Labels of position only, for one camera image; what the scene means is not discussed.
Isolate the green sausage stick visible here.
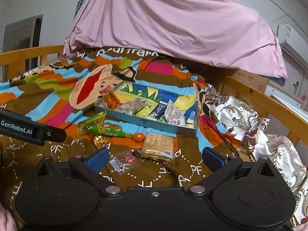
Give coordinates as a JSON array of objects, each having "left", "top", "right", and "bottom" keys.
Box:
[{"left": 86, "top": 125, "right": 133, "bottom": 138}]

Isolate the small clear red candy wrapper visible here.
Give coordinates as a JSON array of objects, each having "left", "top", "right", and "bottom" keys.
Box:
[{"left": 108, "top": 151, "right": 139, "bottom": 175}]

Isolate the yellow snack packet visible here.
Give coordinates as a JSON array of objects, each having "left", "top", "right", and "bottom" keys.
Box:
[{"left": 77, "top": 111, "right": 106, "bottom": 136}]

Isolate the small orange fruit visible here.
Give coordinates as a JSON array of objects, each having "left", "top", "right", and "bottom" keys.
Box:
[{"left": 132, "top": 133, "right": 145, "bottom": 143}]

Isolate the clear pack of crackers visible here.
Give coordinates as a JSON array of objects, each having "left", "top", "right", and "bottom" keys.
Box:
[{"left": 137, "top": 132, "right": 175, "bottom": 162}]

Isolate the white green snack bag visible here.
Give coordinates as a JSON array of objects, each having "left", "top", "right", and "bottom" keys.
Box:
[{"left": 164, "top": 100, "right": 186, "bottom": 127}]

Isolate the clear biscuit bar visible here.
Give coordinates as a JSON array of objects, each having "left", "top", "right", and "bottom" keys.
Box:
[{"left": 115, "top": 98, "right": 147, "bottom": 115}]

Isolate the orange chicken leg packet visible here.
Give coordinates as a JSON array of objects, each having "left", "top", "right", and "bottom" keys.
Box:
[{"left": 102, "top": 89, "right": 122, "bottom": 110}]

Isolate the blue white calcium sachet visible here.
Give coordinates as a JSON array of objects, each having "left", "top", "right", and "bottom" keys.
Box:
[{"left": 147, "top": 103, "right": 167, "bottom": 121}]

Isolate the gold foil snack packet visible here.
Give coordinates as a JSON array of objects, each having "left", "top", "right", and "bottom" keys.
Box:
[{"left": 102, "top": 123, "right": 122, "bottom": 131}]

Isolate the floral white satin quilt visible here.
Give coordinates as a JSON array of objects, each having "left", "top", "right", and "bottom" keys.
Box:
[{"left": 200, "top": 84, "right": 307, "bottom": 230}]

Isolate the colourful monkey blanket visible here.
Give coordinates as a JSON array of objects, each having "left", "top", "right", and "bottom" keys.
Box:
[{"left": 1, "top": 47, "right": 250, "bottom": 220}]

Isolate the grey tray with dinosaur print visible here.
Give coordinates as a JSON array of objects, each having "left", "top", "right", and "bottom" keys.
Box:
[{"left": 95, "top": 81, "right": 199, "bottom": 137}]

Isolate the grey door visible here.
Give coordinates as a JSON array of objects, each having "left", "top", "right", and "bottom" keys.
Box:
[{"left": 3, "top": 15, "right": 43, "bottom": 52}]

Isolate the pink bed sheet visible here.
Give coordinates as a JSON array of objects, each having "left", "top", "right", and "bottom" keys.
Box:
[{"left": 64, "top": 0, "right": 287, "bottom": 78}]

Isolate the white air conditioner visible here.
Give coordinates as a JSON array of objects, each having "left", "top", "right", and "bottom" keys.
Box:
[{"left": 277, "top": 24, "right": 307, "bottom": 69}]

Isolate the wooden bed rail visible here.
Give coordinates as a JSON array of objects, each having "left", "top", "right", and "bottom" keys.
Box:
[{"left": 1, "top": 45, "right": 307, "bottom": 145}]

